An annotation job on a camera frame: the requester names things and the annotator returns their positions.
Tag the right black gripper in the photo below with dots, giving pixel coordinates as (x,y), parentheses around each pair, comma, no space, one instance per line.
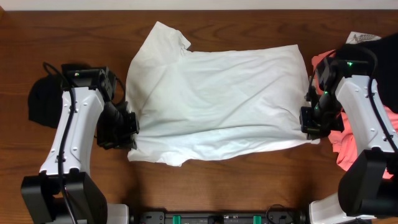
(314,131)

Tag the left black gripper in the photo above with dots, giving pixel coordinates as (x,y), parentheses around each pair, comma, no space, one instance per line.
(127,139)

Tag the white t-shirt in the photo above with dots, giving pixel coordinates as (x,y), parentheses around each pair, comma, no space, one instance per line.
(212,106)

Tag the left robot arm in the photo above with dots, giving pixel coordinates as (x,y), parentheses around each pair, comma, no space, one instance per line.
(63,191)

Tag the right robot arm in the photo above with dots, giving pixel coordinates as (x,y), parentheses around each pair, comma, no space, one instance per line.
(368,190)

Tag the coral pink garment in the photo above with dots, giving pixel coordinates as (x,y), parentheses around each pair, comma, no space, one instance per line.
(343,142)

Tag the folded black garment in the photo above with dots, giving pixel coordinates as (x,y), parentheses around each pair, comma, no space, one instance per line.
(45,97)

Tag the white leaf-print garment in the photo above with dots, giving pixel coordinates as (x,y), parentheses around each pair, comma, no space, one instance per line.
(358,37)

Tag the black t-shirt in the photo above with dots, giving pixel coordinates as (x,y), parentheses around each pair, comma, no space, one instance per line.
(385,50)

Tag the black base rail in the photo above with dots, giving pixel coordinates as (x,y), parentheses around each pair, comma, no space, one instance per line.
(275,214)

